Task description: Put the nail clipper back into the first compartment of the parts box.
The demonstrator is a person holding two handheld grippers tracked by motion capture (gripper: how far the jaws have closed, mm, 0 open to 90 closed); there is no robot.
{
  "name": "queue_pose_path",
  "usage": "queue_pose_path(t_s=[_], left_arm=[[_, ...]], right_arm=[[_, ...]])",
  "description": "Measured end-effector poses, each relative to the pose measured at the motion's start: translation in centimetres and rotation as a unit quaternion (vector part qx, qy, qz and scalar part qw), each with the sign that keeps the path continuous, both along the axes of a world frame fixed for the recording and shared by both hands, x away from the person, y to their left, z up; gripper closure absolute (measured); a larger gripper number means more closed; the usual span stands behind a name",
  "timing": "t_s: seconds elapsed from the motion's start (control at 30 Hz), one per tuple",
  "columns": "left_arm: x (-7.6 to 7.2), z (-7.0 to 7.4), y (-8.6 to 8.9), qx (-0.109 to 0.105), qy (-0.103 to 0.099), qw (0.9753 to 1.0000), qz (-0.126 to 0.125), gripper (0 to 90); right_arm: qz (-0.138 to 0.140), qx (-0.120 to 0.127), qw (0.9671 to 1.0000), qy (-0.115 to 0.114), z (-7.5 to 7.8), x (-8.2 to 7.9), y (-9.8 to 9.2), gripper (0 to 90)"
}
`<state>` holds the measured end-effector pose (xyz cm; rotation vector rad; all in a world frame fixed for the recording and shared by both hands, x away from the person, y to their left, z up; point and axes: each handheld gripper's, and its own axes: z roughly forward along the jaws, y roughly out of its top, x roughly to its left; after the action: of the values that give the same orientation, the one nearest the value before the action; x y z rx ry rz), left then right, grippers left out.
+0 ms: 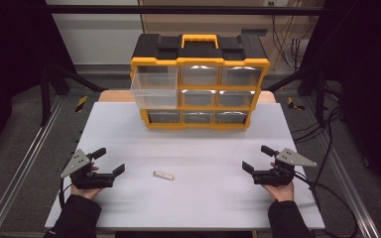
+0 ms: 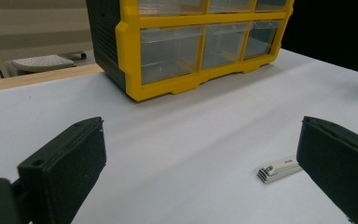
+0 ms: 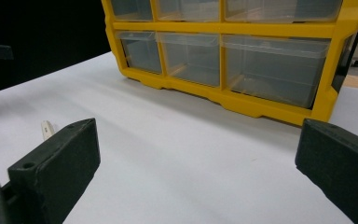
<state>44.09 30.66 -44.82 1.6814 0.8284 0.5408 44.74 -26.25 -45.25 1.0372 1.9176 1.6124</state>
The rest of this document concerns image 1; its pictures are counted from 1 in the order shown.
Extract person's left hand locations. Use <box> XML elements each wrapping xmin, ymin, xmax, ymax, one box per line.
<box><xmin>70</xmin><ymin>184</ymin><xmax>108</xmax><ymax>201</ymax></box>

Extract white foam board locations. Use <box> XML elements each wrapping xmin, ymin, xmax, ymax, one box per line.
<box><xmin>44</xmin><ymin>101</ymin><xmax>325</xmax><ymax>231</ymax></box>

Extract bundle of hanging black cables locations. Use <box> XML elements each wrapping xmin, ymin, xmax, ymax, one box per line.
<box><xmin>271</xmin><ymin>14</ymin><xmax>312</xmax><ymax>70</ymax></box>

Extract aluminium rail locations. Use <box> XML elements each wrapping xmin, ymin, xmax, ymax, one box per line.
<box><xmin>0</xmin><ymin>95</ymin><xmax>64</xmax><ymax>238</ymax></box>
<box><xmin>306</xmin><ymin>100</ymin><xmax>381</xmax><ymax>238</ymax></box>

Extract person's right hand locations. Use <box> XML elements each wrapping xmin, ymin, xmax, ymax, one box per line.
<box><xmin>261</xmin><ymin>180</ymin><xmax>296</xmax><ymax>202</ymax></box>

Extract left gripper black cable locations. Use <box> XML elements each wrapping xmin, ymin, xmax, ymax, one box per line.
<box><xmin>58</xmin><ymin>177</ymin><xmax>73</xmax><ymax>209</ymax></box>

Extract wooden table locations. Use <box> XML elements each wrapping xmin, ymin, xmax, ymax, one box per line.
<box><xmin>98</xmin><ymin>89</ymin><xmax>277</xmax><ymax>104</ymax></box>

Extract open clear plastic drawer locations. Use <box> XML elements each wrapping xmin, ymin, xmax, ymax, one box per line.
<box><xmin>130</xmin><ymin>71</ymin><xmax>179</xmax><ymax>110</ymax></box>

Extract yellow black striped tape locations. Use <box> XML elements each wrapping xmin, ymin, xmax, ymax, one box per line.
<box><xmin>74</xmin><ymin>95</ymin><xmax>88</xmax><ymax>113</ymax></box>
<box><xmin>287</xmin><ymin>96</ymin><xmax>306</xmax><ymax>112</ymax></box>

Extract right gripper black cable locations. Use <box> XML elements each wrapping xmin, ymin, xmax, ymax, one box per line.
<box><xmin>292</xmin><ymin>170</ymin><xmax>360</xmax><ymax>238</ymax></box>

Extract yellow and black organizer cabinet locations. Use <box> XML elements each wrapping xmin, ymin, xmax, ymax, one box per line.
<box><xmin>129</xmin><ymin>33</ymin><xmax>271</xmax><ymax>131</ymax></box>

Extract set of closed clear drawers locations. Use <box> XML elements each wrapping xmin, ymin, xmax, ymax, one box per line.
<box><xmin>147</xmin><ymin>64</ymin><xmax>263</xmax><ymax>125</ymax></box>

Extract black metal stand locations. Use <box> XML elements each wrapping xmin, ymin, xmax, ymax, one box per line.
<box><xmin>39</xmin><ymin>63</ymin><xmax>107</xmax><ymax>127</ymax></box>
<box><xmin>264</xmin><ymin>63</ymin><xmax>328</xmax><ymax>127</ymax></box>

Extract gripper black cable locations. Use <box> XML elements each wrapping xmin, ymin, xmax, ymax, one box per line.
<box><xmin>292</xmin><ymin>170</ymin><xmax>360</xmax><ymax>238</ymax></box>
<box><xmin>58</xmin><ymin>177</ymin><xmax>73</xmax><ymax>209</ymax></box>

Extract black floor cables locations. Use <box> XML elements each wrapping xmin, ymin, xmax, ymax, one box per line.
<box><xmin>292</xmin><ymin>85</ymin><xmax>345</xmax><ymax>186</ymax></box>

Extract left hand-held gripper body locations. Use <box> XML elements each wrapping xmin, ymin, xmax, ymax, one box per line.
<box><xmin>60</xmin><ymin>148</ymin><xmax>117</xmax><ymax>190</ymax></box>

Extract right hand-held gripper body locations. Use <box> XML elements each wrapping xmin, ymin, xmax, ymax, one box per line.
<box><xmin>252</xmin><ymin>147</ymin><xmax>318</xmax><ymax>187</ymax></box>

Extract small white rectangular bar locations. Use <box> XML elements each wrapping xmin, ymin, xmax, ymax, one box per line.
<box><xmin>152</xmin><ymin>170</ymin><xmax>176</xmax><ymax>182</ymax></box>

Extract black horizontal bar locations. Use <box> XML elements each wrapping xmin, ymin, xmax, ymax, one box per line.
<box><xmin>44</xmin><ymin>4</ymin><xmax>325</xmax><ymax>16</ymax></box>

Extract black curtain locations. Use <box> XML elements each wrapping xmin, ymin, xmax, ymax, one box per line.
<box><xmin>302</xmin><ymin>0</ymin><xmax>381</xmax><ymax>199</ymax></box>
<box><xmin>0</xmin><ymin>0</ymin><xmax>77</xmax><ymax>163</ymax></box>

